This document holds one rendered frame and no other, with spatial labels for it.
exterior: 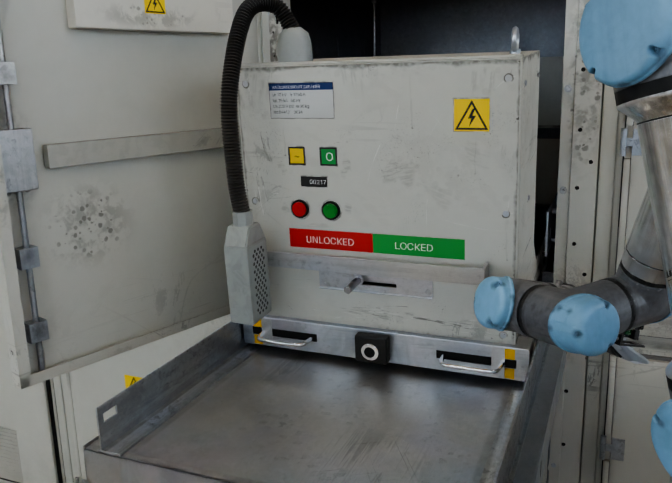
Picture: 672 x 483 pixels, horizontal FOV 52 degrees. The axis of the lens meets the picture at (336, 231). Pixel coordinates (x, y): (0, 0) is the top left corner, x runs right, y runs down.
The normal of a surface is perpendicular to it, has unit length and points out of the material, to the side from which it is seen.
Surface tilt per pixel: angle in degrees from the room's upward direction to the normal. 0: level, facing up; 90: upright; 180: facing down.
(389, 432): 0
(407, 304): 94
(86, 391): 90
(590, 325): 84
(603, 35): 87
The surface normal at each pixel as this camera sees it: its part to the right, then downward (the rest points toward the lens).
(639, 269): -0.70, 0.36
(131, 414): 0.93, 0.06
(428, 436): -0.03, -0.97
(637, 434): -0.38, 0.22
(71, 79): 0.77, 0.12
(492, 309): -0.90, -0.13
